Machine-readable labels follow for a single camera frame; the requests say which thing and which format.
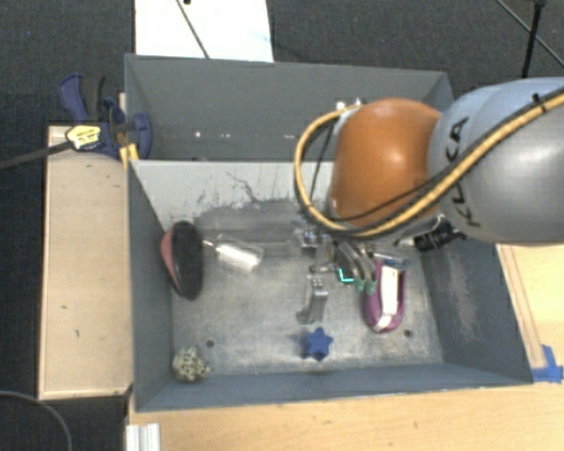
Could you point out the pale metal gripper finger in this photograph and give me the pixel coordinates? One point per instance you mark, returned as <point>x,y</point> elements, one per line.
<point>308,238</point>
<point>316,299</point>

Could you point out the blue star block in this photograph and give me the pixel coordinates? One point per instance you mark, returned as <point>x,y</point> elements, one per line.
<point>316,343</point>

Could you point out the grey metal bin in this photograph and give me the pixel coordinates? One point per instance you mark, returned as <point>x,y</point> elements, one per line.
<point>263,308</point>

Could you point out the black and red oval brush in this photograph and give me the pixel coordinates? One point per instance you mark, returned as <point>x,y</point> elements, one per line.
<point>187,261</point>

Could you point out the beige spotted toy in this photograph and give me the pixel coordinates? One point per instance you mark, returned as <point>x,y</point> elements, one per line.
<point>189,365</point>

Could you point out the pale wood flat board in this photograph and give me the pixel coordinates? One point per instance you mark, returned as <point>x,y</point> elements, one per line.
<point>87,270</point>

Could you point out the black cylinder on white bracket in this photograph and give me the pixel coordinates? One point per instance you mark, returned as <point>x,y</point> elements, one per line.
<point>434,240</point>

